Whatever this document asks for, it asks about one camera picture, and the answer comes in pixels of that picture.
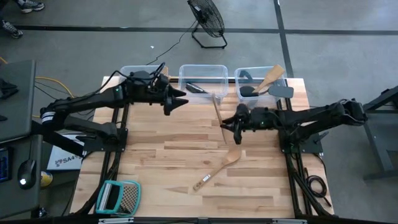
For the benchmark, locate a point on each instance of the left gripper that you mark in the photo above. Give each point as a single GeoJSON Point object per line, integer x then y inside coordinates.
{"type": "Point", "coordinates": [146, 91]}

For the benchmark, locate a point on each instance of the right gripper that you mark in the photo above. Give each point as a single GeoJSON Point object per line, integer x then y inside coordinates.
{"type": "Point", "coordinates": [258, 119]}

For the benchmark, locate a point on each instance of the curved wooden spatula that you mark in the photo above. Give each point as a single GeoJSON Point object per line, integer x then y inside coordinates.
{"type": "Point", "coordinates": [217, 112]}

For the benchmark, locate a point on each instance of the wooden spoon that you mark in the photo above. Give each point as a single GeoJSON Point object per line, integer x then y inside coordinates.
{"type": "Point", "coordinates": [231, 155]}

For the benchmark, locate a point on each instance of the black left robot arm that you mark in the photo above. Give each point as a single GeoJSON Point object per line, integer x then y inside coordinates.
{"type": "Point", "coordinates": [93, 99]}

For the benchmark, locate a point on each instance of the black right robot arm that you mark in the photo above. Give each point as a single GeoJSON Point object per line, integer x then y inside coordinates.
{"type": "Point", "coordinates": [311, 116]}

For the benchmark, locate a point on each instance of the clear plastic bin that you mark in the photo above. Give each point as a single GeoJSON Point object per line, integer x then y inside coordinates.
{"type": "Point", "coordinates": [248, 73]}
{"type": "Point", "coordinates": [202, 74]}
{"type": "Point", "coordinates": [127, 70]}

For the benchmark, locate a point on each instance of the black floor fan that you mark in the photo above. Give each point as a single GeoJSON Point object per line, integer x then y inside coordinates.
{"type": "Point", "coordinates": [206, 15]}

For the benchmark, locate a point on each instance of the teal box grater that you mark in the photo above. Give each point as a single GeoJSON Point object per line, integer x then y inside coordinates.
{"type": "Point", "coordinates": [118, 199]}

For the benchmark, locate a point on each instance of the white printed box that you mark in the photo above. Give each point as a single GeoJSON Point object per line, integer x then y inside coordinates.
{"type": "Point", "coordinates": [65, 161]}

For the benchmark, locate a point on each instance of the black metal stand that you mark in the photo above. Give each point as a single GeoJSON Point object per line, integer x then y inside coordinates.
{"type": "Point", "coordinates": [373, 155]}

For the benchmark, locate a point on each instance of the yellow round object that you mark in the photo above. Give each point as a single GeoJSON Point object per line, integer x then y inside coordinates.
{"type": "Point", "coordinates": [46, 179]}

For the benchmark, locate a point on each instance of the grey side table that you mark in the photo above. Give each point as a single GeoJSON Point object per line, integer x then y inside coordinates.
{"type": "Point", "coordinates": [15, 99]}

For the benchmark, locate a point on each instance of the black computer mouse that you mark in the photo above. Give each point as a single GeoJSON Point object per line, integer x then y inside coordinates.
{"type": "Point", "coordinates": [27, 174]}

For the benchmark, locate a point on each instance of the black object on side table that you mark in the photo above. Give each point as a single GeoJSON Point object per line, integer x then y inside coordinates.
{"type": "Point", "coordinates": [7, 88]}

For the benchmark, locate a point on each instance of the person's shoe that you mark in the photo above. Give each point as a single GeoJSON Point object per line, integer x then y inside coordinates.
{"type": "Point", "coordinates": [31, 6]}
{"type": "Point", "coordinates": [12, 29]}

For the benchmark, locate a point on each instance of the black keyboard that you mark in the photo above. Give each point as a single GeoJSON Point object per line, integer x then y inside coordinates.
{"type": "Point", "coordinates": [3, 165]}

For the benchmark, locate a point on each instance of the grey desk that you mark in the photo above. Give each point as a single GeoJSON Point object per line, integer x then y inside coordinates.
{"type": "Point", "coordinates": [12, 202]}

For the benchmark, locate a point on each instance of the black aluminium frame rail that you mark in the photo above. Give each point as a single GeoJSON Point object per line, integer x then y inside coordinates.
{"type": "Point", "coordinates": [115, 161]}
{"type": "Point", "coordinates": [62, 221]}
{"type": "Point", "coordinates": [104, 165]}
{"type": "Point", "coordinates": [300, 174]}
{"type": "Point", "coordinates": [231, 80]}
{"type": "Point", "coordinates": [290, 174]}

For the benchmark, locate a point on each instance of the black frame bracket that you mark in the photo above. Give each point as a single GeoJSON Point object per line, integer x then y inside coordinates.
{"type": "Point", "coordinates": [244, 76]}

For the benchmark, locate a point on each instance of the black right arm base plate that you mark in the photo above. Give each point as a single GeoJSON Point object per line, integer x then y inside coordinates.
{"type": "Point", "coordinates": [314, 147]}

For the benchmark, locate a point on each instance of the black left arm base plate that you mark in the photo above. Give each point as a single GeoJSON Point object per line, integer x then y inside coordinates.
{"type": "Point", "coordinates": [93, 146]}

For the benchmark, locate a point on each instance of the silver frame bracket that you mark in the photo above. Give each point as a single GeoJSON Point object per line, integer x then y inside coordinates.
{"type": "Point", "coordinates": [115, 220]}
{"type": "Point", "coordinates": [289, 221]}

